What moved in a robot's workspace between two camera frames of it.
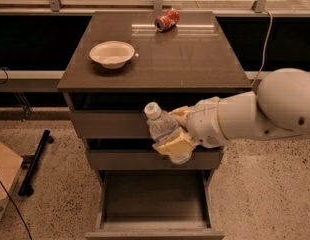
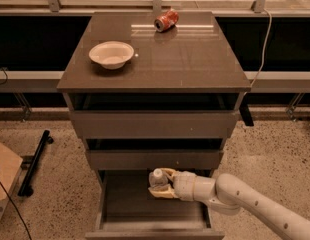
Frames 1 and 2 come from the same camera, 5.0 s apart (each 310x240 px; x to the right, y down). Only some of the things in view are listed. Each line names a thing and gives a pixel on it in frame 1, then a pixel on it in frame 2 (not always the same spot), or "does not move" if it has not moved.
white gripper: [204, 123] -> [185, 184]
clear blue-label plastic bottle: [160, 124] -> [158, 178]
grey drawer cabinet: [120, 61] does not move
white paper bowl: [111, 54] does not move
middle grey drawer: [151, 160] does not move
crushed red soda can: [166, 20] does not move
